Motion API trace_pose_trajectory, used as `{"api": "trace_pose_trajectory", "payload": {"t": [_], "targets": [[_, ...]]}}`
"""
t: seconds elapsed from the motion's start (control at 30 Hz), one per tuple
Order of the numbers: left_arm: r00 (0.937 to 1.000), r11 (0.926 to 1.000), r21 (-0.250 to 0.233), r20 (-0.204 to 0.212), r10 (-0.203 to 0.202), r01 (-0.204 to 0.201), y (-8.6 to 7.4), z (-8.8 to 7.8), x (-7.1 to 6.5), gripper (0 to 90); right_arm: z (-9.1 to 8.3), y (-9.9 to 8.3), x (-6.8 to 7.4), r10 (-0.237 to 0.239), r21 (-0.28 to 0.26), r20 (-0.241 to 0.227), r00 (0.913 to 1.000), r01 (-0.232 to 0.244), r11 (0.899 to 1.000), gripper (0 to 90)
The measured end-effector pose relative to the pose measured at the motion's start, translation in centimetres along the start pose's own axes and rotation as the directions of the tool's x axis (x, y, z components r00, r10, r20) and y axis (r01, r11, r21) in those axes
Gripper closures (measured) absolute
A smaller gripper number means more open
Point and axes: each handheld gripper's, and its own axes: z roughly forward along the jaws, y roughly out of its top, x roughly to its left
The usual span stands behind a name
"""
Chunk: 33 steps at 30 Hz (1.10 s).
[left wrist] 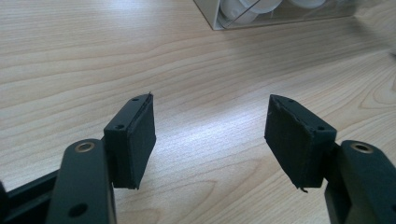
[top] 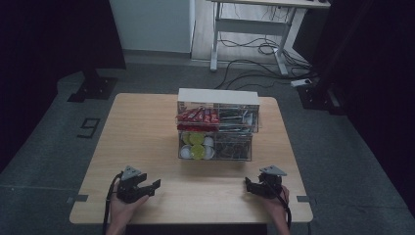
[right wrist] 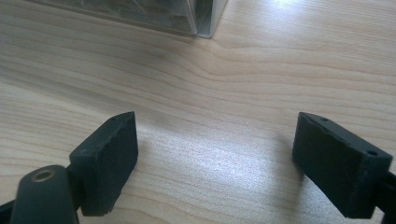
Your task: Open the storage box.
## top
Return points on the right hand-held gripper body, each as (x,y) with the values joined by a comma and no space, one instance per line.
(270,186)

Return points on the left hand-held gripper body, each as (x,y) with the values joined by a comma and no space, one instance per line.
(129,191)

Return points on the person's left hand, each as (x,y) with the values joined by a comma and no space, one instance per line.
(123,209)

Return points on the person's right hand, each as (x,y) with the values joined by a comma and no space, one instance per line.
(277,204)

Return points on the pile of dark small sachets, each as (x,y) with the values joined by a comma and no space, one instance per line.
(232,147)

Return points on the white capsule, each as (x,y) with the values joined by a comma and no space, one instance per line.
(185,152)
(208,142)
(209,153)

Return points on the yellow-lid capsule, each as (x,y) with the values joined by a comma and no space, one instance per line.
(186,137)
(198,152)
(196,138)

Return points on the clear upper drawer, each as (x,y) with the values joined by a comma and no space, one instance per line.
(228,122)

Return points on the pile of dark packets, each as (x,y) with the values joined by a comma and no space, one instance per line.
(235,118)

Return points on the row of red packets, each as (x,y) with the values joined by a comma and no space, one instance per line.
(198,116)

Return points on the clear white-topped drawer organizer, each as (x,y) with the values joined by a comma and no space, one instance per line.
(218,96)

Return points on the black stand base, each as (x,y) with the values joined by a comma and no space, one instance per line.
(321,96)
(94,87)

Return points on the white power strip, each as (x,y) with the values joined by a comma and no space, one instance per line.
(300,83)

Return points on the dark curtain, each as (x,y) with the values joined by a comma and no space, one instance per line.
(39,49)
(375,81)

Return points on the white cabinet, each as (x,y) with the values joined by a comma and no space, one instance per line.
(151,26)

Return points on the white metal-frame desk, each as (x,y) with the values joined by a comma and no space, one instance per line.
(251,26)

